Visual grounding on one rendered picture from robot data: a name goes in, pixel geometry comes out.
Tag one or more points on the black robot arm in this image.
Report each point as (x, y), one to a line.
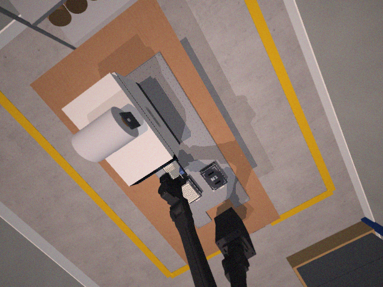
(181, 214)

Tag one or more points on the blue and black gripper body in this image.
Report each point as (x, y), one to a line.
(183, 180)

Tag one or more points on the white cylinder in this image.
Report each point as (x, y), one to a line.
(103, 136)

